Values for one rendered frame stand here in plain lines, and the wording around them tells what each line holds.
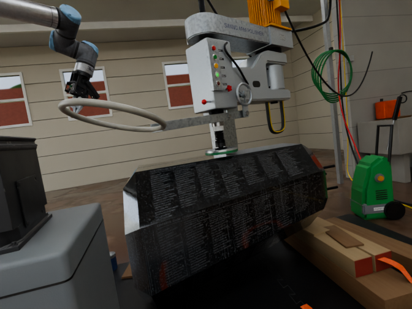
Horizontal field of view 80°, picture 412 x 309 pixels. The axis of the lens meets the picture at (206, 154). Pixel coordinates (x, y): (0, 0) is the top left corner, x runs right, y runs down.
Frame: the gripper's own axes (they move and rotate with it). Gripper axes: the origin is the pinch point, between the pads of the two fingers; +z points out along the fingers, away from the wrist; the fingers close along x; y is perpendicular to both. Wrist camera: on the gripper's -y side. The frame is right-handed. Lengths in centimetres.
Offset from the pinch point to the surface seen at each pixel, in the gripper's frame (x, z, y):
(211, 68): 56, -41, -32
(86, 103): 30.4, 3.2, 21.8
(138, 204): 33, 41, -21
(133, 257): 36, 68, -23
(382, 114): 215, -125, -318
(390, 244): 171, 43, -115
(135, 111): 45.4, 1.7, 10.8
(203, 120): 54, -12, -40
